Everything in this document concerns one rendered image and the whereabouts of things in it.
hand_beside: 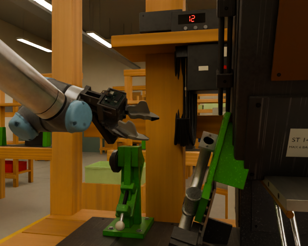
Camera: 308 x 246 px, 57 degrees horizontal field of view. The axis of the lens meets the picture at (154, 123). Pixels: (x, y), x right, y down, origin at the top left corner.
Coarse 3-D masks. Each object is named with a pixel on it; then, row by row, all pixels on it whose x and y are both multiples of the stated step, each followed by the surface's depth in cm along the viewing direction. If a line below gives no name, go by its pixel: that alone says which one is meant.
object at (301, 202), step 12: (264, 180) 63; (276, 180) 58; (288, 180) 58; (300, 180) 58; (276, 192) 51; (288, 192) 48; (300, 192) 48; (288, 204) 44; (300, 204) 44; (288, 216) 44
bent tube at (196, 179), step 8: (208, 136) 74; (216, 136) 74; (200, 144) 72; (208, 144) 72; (200, 152) 76; (208, 152) 74; (200, 160) 77; (208, 160) 77; (200, 168) 78; (200, 176) 79; (192, 184) 79; (200, 184) 79; (184, 216) 72; (184, 224) 70
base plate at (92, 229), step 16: (96, 224) 97; (160, 224) 97; (176, 224) 97; (64, 240) 84; (80, 240) 84; (96, 240) 84; (112, 240) 84; (128, 240) 84; (144, 240) 84; (160, 240) 84
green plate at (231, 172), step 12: (228, 120) 63; (228, 132) 64; (216, 144) 68; (228, 144) 64; (216, 156) 63; (228, 156) 64; (216, 168) 65; (228, 168) 64; (240, 168) 64; (216, 180) 65; (228, 180) 64; (240, 180) 64
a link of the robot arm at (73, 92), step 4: (68, 88) 77; (72, 88) 78; (76, 88) 78; (80, 88) 78; (68, 92) 77; (72, 92) 77; (76, 92) 77; (68, 96) 76; (72, 96) 76; (76, 96) 76; (72, 100) 76
